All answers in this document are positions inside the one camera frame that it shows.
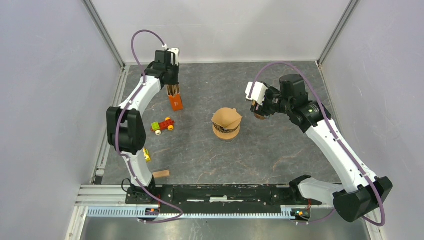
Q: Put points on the yellow green toy block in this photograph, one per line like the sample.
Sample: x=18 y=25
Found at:
x=146 y=154

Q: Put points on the wooden dripper ring holder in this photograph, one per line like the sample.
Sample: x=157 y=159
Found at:
x=257 y=111

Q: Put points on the glass dripper with wooden collar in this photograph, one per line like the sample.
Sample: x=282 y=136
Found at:
x=225 y=134

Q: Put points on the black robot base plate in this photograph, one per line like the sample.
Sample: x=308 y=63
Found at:
x=219 y=198

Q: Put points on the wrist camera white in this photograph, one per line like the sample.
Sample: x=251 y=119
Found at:
x=173 y=53
x=256 y=92

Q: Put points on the orange coffee filter box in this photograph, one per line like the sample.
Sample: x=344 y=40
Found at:
x=176 y=102

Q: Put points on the red toy brick car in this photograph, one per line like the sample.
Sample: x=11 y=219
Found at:
x=159 y=127

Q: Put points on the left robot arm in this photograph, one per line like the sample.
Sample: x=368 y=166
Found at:
x=125 y=128

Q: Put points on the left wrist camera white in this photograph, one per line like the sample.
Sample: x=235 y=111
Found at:
x=173 y=53

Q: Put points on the wooden rectangular block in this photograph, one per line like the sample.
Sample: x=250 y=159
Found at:
x=161 y=174

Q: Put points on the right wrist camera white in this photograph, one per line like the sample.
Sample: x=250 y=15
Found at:
x=256 y=92

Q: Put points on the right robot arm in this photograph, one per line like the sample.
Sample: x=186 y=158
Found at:
x=361 y=191

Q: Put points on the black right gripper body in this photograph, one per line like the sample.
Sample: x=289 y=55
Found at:
x=273 y=102

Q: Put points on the brown paper coffee filter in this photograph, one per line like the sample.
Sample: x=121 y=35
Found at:
x=227 y=118

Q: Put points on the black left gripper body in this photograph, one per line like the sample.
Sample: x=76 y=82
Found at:
x=173 y=70

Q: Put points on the brown filters in box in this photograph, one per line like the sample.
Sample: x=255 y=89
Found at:
x=173 y=90

